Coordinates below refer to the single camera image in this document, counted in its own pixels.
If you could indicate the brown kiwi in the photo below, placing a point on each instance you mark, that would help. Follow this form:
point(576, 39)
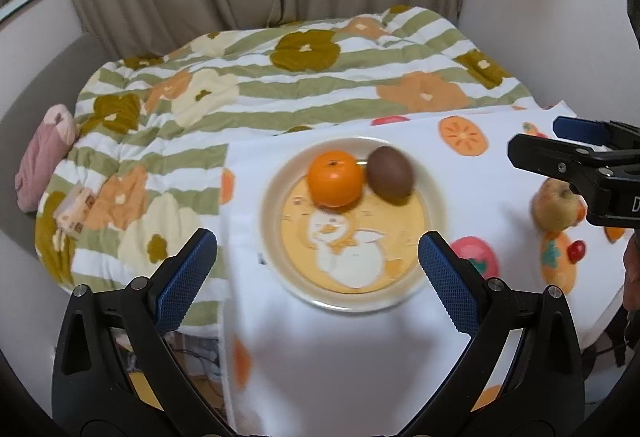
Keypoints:
point(390, 174)

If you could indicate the grey upholstered bed frame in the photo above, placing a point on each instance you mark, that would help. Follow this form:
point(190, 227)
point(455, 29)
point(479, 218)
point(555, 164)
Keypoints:
point(30, 87)

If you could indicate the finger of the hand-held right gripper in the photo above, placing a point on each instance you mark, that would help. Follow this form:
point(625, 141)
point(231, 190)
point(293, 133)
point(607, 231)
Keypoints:
point(575, 129)
point(545, 156)

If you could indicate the yellowish apple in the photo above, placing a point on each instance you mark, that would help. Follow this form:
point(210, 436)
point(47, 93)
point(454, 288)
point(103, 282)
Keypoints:
point(552, 212)

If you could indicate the cream plate with duck print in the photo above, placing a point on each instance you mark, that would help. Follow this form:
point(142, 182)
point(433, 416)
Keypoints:
point(350, 262)

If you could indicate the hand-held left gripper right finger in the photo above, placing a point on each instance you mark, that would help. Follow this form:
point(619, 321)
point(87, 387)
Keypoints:
point(445, 279)

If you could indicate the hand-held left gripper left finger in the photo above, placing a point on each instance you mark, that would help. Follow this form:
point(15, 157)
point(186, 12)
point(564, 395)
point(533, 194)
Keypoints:
point(187, 282)

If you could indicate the pink plush toy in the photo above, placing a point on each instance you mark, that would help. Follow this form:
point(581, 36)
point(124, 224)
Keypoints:
point(42, 152)

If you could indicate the tissue packet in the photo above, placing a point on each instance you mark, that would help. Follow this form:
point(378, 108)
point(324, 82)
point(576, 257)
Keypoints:
point(75, 212)

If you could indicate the white persimmon-print cloth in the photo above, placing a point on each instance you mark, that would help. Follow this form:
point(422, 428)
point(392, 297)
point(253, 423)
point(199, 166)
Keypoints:
point(325, 367)

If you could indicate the striped flower-print quilt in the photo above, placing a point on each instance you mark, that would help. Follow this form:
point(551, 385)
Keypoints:
point(300, 82)

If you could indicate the person's right hand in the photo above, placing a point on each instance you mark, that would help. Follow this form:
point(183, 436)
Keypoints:
point(632, 272)

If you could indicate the orange mandarin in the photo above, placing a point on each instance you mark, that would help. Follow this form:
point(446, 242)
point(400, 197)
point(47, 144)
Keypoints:
point(334, 179)

